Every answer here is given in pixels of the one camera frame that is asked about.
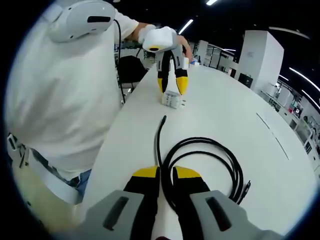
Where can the white box appliance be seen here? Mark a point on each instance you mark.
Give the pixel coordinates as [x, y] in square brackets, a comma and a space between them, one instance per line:
[284, 96]

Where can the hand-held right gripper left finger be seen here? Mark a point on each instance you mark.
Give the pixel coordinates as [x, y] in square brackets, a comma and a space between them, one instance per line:
[120, 217]

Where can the long ceiling light strip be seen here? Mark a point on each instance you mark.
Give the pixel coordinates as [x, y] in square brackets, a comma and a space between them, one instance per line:
[211, 2]

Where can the white VR headset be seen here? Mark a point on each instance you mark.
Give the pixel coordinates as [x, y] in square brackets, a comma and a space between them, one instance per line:
[80, 22]

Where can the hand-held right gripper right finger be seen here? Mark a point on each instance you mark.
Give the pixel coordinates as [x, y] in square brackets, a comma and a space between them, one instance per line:
[212, 220]

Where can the person's blue jeans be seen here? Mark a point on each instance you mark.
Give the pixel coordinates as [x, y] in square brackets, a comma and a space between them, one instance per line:
[83, 182]

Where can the white charger adapter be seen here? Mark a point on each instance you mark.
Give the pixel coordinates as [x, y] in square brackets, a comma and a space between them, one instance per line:
[171, 98]

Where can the white square column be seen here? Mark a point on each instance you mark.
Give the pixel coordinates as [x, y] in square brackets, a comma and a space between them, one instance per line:
[262, 62]

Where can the person's white shirt torso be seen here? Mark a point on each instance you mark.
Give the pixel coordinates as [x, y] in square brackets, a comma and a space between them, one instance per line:
[62, 100]

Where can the white desk cover plate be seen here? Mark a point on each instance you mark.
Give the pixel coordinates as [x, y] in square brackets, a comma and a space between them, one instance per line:
[281, 145]

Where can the person's left hand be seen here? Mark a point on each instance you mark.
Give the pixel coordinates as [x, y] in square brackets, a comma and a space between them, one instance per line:
[186, 46]

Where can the black cabinet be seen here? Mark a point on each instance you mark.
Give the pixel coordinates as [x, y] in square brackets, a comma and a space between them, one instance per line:
[245, 80]

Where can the row of white office desks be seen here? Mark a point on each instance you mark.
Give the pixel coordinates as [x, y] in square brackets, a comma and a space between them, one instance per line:
[310, 140]

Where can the white cylindrical appliance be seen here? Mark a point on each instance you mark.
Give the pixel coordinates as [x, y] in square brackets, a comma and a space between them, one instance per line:
[271, 89]

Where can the curved ceiling light strip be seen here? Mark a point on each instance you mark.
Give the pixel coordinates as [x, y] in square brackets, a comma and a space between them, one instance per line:
[300, 74]

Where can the person's right hand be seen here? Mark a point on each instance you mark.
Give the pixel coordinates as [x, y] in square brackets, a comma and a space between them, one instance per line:
[163, 238]

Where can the grey pendant light bar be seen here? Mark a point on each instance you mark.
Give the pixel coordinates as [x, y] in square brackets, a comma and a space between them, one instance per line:
[287, 30]

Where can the small blue white box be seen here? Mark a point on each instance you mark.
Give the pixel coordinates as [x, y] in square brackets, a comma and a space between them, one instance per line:
[194, 62]

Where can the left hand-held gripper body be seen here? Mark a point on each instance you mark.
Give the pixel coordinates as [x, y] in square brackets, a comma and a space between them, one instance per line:
[160, 37]

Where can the white waist belt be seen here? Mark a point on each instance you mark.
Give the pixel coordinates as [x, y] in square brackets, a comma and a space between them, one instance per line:
[57, 185]

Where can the short ceiling light strip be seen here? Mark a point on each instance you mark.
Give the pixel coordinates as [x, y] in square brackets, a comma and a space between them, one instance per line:
[185, 27]

